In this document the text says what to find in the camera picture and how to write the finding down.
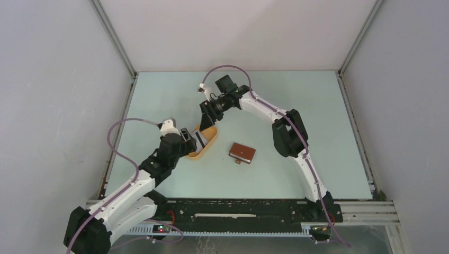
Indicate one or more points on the orange plastic tray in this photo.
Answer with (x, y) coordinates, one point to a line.
(211, 134)

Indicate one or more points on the white striped credit cards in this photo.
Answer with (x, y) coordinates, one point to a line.
(201, 140)

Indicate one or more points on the brown leather card holder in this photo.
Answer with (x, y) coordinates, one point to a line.
(241, 153)

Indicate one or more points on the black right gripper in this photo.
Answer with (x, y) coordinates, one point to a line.
(209, 116)

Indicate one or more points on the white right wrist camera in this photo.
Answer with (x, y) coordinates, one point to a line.
(205, 90)

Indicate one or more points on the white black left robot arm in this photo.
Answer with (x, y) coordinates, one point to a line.
(95, 229)

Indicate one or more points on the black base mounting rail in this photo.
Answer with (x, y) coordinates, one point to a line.
(201, 215)

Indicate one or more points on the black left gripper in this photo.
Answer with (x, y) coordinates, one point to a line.
(189, 145)

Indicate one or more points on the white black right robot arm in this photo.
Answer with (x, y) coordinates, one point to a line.
(288, 131)

